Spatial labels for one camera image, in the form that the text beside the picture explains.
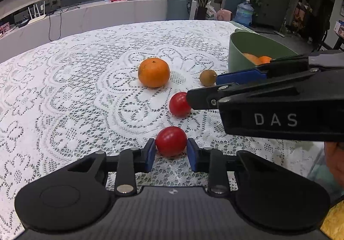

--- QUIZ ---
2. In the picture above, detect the green plastic bowl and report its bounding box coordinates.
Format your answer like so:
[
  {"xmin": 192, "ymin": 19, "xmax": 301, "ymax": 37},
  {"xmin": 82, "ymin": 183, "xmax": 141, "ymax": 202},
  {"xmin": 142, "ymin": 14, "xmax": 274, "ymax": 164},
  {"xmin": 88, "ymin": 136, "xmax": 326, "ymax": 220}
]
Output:
[{"xmin": 228, "ymin": 29, "xmax": 297, "ymax": 73}]

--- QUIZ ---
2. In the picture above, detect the white wifi router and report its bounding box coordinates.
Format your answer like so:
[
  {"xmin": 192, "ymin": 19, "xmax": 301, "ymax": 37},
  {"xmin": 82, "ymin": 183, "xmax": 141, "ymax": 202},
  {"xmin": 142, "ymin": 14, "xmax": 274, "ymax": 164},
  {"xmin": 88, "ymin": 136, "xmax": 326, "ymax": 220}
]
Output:
[{"xmin": 28, "ymin": 2, "xmax": 46, "ymax": 24}]

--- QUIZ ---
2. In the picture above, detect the white lace tablecloth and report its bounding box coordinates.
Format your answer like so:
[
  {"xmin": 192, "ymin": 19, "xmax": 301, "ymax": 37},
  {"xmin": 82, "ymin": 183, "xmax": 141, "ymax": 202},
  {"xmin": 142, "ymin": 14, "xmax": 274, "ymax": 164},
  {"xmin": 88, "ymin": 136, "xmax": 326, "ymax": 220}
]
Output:
[{"xmin": 1, "ymin": 21, "xmax": 324, "ymax": 239}]

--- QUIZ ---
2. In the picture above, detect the white tv console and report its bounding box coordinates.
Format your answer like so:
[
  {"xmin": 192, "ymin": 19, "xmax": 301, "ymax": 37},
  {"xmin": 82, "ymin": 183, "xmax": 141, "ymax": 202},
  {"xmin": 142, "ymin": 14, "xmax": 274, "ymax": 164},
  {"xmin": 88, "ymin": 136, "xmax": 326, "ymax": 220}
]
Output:
[{"xmin": 0, "ymin": 0, "xmax": 198, "ymax": 63}]

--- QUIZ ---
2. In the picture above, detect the brown kiwi fruit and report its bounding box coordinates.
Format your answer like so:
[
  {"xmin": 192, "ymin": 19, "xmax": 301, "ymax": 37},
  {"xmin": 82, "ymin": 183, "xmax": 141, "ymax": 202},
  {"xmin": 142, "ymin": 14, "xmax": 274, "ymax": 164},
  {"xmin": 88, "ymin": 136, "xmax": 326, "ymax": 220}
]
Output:
[{"xmin": 199, "ymin": 69, "xmax": 218, "ymax": 87}]

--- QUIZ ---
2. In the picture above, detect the orange mandarin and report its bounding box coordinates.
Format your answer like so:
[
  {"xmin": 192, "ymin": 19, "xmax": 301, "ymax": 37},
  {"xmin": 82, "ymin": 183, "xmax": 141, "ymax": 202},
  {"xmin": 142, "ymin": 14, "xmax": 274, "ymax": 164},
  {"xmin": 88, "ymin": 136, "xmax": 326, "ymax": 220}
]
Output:
[
  {"xmin": 138, "ymin": 58, "xmax": 170, "ymax": 88},
  {"xmin": 258, "ymin": 56, "xmax": 272, "ymax": 64}
]

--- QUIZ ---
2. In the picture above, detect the grey green trash bin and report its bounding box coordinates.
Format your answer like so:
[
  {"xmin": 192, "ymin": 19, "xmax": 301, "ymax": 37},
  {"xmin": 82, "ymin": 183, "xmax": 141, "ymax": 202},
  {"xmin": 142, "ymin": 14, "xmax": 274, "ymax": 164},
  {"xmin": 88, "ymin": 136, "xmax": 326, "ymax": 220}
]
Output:
[{"xmin": 167, "ymin": 0, "xmax": 192, "ymax": 21}]

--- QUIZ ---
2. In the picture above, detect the pink piggy appliance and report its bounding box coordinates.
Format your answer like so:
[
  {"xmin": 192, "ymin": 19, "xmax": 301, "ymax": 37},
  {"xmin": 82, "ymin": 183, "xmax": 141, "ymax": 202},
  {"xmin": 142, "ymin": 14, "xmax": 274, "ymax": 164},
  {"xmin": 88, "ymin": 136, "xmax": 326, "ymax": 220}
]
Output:
[{"xmin": 216, "ymin": 9, "xmax": 233, "ymax": 21}]

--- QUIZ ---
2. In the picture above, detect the person's hand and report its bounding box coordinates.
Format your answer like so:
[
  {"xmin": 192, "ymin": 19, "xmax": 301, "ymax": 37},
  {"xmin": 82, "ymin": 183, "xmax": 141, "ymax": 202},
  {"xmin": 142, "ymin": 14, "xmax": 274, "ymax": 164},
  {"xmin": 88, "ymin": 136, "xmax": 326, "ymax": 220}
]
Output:
[{"xmin": 324, "ymin": 142, "xmax": 344, "ymax": 187}]

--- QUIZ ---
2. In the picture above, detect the blue water jug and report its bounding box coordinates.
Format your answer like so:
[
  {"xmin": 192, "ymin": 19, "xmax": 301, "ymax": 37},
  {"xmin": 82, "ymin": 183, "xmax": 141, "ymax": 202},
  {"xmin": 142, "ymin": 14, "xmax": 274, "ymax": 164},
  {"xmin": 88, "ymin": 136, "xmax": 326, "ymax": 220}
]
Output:
[{"xmin": 234, "ymin": 0, "xmax": 254, "ymax": 27}]

